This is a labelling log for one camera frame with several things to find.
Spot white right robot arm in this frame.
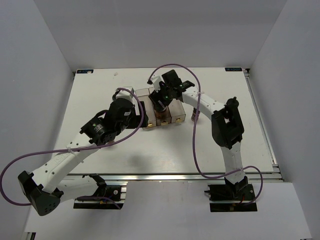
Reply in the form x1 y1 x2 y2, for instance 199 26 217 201
147 70 248 200

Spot blue label sticker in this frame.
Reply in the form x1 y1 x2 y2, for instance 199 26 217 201
224 67 243 72
76 69 94 74

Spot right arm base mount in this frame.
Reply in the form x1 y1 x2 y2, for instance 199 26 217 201
204 184 258 213

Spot blue label sticker left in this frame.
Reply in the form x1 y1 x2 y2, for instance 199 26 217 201
76 69 94 74

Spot left clear organizer bin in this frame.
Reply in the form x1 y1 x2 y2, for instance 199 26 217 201
135 88 157 129

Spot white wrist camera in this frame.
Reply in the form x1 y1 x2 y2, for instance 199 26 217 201
112 86 135 102
147 75 163 92

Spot right clear organizer bin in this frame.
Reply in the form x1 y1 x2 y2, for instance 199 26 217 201
168 99 186 124

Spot aluminium table edge rail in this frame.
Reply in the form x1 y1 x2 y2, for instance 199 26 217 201
64 172 283 181

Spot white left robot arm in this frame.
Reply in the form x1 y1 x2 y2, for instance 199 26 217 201
18 97 148 216

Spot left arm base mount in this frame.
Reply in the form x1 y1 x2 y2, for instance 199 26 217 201
73 173 124 210

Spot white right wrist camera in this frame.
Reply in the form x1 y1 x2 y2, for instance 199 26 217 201
147 75 163 92

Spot right white salt shaker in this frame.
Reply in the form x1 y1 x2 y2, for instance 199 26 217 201
226 97 239 108

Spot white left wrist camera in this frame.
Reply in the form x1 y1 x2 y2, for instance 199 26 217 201
112 86 135 102

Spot brown jar white lid front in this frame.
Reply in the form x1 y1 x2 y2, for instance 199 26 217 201
154 109 168 119

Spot middle clear organizer bin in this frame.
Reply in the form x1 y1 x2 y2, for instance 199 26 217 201
148 87 171 126

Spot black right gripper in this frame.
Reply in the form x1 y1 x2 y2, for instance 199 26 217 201
148 81 173 112

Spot blue label sticker right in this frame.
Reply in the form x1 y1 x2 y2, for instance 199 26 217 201
224 67 243 72

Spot clear organizer bin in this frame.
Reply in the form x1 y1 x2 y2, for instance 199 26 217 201
168 99 186 124
135 88 157 129
148 87 171 126

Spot small black-cap spice bottle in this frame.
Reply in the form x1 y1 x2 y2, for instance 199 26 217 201
191 108 199 122

